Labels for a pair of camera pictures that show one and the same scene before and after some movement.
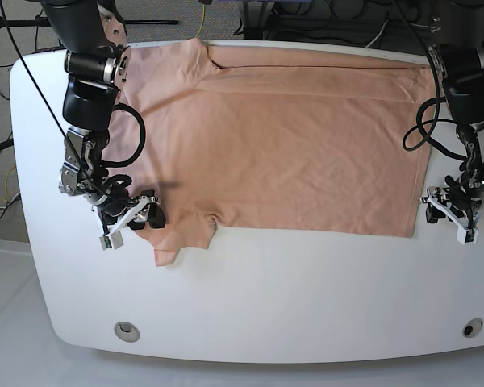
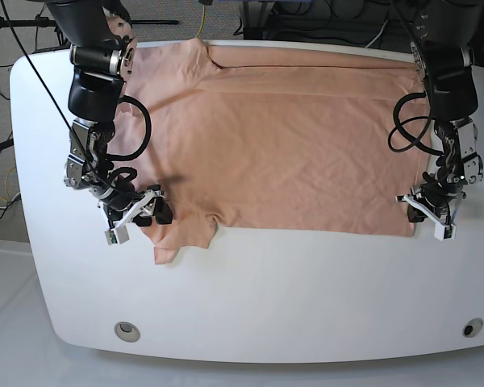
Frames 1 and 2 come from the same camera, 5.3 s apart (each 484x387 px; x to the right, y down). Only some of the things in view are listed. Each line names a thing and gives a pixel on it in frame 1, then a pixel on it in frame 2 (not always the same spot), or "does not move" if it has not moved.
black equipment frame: [410, 24] does not move
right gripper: [460, 200] to [434, 197]
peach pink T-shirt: [276, 141] does not move
